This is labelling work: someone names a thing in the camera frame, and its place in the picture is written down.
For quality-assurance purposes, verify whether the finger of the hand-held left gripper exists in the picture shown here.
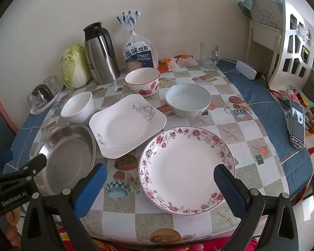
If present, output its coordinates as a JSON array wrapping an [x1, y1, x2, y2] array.
[[0, 153, 48, 185], [0, 150, 14, 174]]

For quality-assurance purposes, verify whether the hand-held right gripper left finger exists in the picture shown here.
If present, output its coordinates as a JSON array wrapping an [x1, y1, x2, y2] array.
[[21, 163, 108, 251]]

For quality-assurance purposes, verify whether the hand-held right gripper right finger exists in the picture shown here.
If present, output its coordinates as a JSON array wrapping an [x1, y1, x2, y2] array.
[[213, 163, 299, 251]]

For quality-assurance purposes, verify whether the stainless steel basin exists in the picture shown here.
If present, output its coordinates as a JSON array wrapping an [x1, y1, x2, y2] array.
[[34, 125, 97, 196]]

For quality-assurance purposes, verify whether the floral round plate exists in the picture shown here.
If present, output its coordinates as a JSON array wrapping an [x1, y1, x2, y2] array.
[[138, 126, 236, 216]]

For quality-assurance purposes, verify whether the white square plate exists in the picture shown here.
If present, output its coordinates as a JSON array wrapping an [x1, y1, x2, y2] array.
[[89, 94, 167, 159]]

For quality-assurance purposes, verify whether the small white bowl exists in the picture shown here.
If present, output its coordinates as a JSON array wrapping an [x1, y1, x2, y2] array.
[[61, 92, 95, 125]]

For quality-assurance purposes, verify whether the round white bowl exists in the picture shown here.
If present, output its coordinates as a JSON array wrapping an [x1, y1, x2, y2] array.
[[165, 83, 212, 118]]

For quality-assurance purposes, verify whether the strawberry print bowl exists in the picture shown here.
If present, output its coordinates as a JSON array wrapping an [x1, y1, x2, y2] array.
[[125, 67, 161, 98]]

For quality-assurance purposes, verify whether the person's left hand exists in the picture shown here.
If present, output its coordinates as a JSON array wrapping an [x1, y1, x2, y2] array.
[[6, 209, 23, 244]]

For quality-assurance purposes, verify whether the clear glass tumbler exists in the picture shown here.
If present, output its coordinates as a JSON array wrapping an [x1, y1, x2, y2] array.
[[43, 75, 63, 92], [26, 95, 38, 110]]

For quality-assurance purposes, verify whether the white tray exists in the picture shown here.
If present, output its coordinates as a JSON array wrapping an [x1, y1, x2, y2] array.
[[29, 84, 64, 116]]

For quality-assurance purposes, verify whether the red floral blanket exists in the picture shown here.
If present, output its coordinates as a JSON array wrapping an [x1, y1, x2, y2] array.
[[52, 227, 241, 251]]

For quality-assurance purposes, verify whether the smartphone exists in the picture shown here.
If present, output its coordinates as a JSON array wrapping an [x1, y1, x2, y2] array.
[[288, 99, 306, 149]]

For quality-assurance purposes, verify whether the napa cabbage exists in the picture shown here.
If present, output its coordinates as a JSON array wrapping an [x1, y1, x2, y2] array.
[[60, 44, 92, 89]]

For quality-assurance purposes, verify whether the white power strip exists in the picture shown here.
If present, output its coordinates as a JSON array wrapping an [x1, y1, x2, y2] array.
[[235, 61, 257, 80]]

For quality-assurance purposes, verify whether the stainless steel thermos jug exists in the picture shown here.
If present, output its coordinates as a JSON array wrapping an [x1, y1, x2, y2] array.
[[83, 22, 121, 85]]

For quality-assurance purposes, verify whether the white plastic chair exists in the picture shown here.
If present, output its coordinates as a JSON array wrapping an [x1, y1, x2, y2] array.
[[267, 0, 314, 91]]

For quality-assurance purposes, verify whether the glass mug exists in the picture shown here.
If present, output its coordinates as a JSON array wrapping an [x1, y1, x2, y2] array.
[[199, 42, 221, 68]]

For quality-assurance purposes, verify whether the clear snack packet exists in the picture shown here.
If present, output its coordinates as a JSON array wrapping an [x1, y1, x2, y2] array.
[[174, 54, 199, 68]]

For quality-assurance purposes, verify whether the orange snack packet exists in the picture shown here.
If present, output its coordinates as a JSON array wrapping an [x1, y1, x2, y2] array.
[[158, 58, 177, 72]]

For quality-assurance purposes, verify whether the bagged toast bread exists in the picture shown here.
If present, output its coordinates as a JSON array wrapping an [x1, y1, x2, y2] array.
[[117, 11, 160, 72]]

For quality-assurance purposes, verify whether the white wooden chair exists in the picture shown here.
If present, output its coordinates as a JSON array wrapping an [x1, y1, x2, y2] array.
[[245, 19, 282, 84]]

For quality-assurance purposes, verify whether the white printed board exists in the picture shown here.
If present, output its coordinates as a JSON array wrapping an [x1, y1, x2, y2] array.
[[251, 0, 284, 28]]

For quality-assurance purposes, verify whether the teal cloth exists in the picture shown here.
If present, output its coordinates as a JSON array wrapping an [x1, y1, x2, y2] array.
[[238, 0, 254, 19]]

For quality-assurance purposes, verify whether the blue chair with red frame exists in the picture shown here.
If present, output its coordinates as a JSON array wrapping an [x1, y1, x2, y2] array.
[[0, 91, 19, 163]]

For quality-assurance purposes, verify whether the glass pot with dark handle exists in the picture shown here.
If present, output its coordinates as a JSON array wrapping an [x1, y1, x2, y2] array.
[[31, 84, 54, 108]]

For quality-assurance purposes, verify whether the black cable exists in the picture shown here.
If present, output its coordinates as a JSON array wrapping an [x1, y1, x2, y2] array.
[[255, 72, 291, 110]]

